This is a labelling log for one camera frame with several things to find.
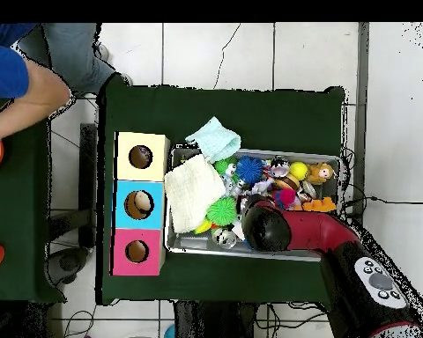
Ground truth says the cream waffle cloth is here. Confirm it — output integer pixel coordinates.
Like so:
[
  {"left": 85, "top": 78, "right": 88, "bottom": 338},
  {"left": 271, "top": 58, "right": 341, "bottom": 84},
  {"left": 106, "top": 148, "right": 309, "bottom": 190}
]
[{"left": 164, "top": 153, "right": 226, "bottom": 234}]

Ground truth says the mint green waffle cloth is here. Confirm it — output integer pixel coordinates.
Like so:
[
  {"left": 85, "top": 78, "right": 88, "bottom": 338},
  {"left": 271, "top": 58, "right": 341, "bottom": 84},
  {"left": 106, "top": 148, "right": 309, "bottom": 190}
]
[{"left": 184, "top": 116, "right": 241, "bottom": 165}]

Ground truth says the shallow clear mesh bin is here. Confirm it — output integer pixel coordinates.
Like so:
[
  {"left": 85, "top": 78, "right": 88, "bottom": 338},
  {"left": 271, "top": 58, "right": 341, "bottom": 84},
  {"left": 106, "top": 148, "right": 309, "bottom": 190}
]
[{"left": 163, "top": 143, "right": 342, "bottom": 263}]

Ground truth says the wooden box with three holes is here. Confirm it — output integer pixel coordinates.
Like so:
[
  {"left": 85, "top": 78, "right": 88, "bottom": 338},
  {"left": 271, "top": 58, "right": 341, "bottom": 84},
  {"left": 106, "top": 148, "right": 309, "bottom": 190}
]
[{"left": 109, "top": 131, "right": 171, "bottom": 276}]

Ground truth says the green spiky ball with eyes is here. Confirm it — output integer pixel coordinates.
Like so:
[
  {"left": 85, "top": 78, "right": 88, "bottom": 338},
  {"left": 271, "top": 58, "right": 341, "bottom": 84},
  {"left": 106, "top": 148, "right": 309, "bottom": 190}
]
[{"left": 213, "top": 157, "right": 238, "bottom": 177}]

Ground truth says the green spiky rubber ball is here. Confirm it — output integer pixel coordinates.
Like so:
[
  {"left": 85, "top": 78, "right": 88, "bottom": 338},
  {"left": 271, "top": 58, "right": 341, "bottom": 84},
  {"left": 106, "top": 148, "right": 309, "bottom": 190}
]
[{"left": 206, "top": 195, "right": 238, "bottom": 227}]

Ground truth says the blue spiky rubber ball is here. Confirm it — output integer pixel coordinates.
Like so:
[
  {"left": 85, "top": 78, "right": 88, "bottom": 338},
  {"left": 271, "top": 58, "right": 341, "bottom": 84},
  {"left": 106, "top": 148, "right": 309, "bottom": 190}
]
[{"left": 235, "top": 155, "right": 264, "bottom": 186}]

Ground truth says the crushed silver can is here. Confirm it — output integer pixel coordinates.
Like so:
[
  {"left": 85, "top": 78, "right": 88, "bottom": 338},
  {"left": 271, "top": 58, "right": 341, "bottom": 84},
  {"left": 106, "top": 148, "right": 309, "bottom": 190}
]
[{"left": 212, "top": 227, "right": 238, "bottom": 250}]

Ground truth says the crushed black red can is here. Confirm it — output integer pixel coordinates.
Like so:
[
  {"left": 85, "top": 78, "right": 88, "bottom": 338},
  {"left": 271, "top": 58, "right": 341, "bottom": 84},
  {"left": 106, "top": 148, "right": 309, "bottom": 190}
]
[{"left": 269, "top": 155, "right": 291, "bottom": 178}]

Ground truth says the pink spiky rubber ball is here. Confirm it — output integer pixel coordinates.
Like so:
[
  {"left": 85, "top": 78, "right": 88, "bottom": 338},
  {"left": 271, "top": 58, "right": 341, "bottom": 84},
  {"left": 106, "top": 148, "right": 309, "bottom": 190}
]
[{"left": 274, "top": 188, "right": 298, "bottom": 209}]

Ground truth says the dark green table cloth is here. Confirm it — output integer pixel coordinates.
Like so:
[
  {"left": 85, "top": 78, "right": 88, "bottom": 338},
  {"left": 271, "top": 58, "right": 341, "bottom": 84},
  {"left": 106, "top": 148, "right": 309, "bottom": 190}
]
[
  {"left": 0, "top": 98, "right": 66, "bottom": 305},
  {"left": 95, "top": 73, "right": 345, "bottom": 306}
]

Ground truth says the yellow ball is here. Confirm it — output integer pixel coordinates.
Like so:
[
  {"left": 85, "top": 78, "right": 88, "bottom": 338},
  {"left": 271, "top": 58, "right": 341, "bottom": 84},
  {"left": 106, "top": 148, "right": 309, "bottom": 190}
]
[{"left": 288, "top": 161, "right": 308, "bottom": 181}]

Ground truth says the brown plush monkey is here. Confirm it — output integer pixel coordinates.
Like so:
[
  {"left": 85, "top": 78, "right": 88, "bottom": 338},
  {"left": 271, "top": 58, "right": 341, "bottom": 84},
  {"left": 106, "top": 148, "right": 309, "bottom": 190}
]
[{"left": 306, "top": 161, "right": 336, "bottom": 186}]

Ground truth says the orange plastic toy block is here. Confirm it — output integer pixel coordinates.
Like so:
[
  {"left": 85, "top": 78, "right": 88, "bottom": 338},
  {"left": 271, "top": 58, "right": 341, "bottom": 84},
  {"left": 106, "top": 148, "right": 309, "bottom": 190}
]
[{"left": 302, "top": 196, "right": 338, "bottom": 213}]

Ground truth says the black upright panel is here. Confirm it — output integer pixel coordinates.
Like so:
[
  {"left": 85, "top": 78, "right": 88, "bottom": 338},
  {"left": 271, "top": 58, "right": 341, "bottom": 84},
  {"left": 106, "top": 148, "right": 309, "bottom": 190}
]
[{"left": 78, "top": 122, "right": 98, "bottom": 249}]

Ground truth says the grey rounded object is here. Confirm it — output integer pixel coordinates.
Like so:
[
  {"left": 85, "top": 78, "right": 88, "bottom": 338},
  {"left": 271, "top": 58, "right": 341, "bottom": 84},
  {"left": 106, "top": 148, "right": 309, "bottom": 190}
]
[{"left": 47, "top": 246, "right": 90, "bottom": 286}]

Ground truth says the person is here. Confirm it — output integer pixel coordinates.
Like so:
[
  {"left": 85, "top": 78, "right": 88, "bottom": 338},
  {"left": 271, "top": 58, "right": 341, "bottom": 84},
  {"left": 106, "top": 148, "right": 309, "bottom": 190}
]
[{"left": 0, "top": 22, "right": 133, "bottom": 99}]

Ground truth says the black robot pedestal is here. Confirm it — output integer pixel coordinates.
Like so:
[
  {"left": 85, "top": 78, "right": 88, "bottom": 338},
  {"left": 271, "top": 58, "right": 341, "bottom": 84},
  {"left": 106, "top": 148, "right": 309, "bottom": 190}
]
[{"left": 174, "top": 300, "right": 258, "bottom": 338}]

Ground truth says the black power cable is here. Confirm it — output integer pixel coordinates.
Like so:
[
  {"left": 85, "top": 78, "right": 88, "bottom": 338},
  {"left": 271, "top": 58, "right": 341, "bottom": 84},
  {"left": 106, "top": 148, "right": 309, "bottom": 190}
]
[{"left": 341, "top": 195, "right": 423, "bottom": 219}]

